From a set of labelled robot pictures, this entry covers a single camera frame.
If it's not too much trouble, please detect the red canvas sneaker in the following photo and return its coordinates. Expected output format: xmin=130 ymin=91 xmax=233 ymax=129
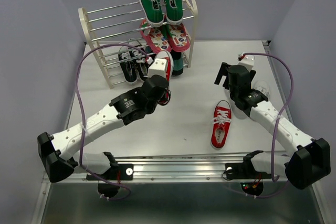
xmin=155 ymin=51 xmax=174 ymax=82
xmin=211 ymin=100 xmax=232 ymax=149

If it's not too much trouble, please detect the black canvas sneaker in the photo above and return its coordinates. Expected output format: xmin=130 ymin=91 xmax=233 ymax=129
xmin=130 ymin=48 xmax=149 ymax=81
xmin=118 ymin=46 xmax=138 ymax=84

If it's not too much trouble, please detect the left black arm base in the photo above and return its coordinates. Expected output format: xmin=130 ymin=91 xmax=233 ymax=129
xmin=86 ymin=164 xmax=134 ymax=201

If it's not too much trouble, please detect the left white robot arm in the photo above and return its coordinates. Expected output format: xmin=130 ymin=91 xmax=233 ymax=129
xmin=37 ymin=75 xmax=169 ymax=183

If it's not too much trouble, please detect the white sneaker under arm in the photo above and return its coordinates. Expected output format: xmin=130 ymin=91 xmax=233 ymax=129
xmin=232 ymin=104 xmax=249 ymax=120

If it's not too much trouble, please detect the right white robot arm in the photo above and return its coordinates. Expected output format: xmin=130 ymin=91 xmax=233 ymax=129
xmin=215 ymin=62 xmax=331 ymax=189

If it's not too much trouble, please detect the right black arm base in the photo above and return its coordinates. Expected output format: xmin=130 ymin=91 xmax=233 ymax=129
xmin=222 ymin=150 xmax=271 ymax=198

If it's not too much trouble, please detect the teal suede shoe left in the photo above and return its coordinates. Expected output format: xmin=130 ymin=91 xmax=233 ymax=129
xmin=144 ymin=46 xmax=156 ymax=59

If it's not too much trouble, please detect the teal suede shoe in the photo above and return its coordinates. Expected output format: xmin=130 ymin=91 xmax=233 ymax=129
xmin=171 ymin=50 xmax=184 ymax=76
xmin=144 ymin=46 xmax=156 ymax=59

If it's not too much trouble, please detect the teal suede shoe right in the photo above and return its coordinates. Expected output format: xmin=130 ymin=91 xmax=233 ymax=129
xmin=171 ymin=50 xmax=184 ymax=76

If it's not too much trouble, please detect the cream metal shoe shelf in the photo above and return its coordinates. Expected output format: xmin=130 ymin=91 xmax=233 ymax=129
xmin=78 ymin=0 xmax=198 ymax=89

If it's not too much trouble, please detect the white fashion sneaker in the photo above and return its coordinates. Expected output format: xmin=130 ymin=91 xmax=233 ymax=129
xmin=253 ymin=80 xmax=270 ymax=99

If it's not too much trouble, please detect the pink patterned slipper right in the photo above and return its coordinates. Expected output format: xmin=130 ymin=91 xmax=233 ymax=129
xmin=166 ymin=23 xmax=190 ymax=52

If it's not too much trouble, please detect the pink patterned slipper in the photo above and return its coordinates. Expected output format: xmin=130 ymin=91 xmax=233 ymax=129
xmin=166 ymin=23 xmax=190 ymax=52
xmin=140 ymin=19 xmax=172 ymax=54

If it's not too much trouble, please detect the pink patterned slipper left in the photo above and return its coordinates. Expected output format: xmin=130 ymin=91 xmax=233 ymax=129
xmin=140 ymin=19 xmax=172 ymax=54

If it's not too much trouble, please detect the green sneaker right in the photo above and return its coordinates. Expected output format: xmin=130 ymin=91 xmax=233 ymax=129
xmin=163 ymin=0 xmax=183 ymax=25

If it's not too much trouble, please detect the green sneaker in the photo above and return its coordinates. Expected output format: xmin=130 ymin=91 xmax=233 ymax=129
xmin=163 ymin=0 xmax=183 ymax=25
xmin=139 ymin=0 xmax=164 ymax=27

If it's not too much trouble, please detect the green sneaker left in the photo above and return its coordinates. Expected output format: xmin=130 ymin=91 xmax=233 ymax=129
xmin=139 ymin=0 xmax=164 ymax=27

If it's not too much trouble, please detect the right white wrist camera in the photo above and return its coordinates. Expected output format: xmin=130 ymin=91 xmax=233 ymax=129
xmin=238 ymin=53 xmax=255 ymax=72

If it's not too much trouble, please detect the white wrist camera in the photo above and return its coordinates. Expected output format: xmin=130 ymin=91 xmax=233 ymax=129
xmin=148 ymin=58 xmax=168 ymax=79
xmin=238 ymin=53 xmax=255 ymax=72

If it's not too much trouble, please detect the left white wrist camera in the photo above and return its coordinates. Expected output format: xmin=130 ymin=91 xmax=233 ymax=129
xmin=148 ymin=58 xmax=168 ymax=79

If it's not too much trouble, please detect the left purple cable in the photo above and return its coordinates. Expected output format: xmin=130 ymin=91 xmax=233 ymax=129
xmin=76 ymin=42 xmax=148 ymax=201

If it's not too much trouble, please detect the aluminium table frame rail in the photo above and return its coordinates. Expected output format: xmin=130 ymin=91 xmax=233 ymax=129
xmin=41 ymin=40 xmax=322 ymax=183

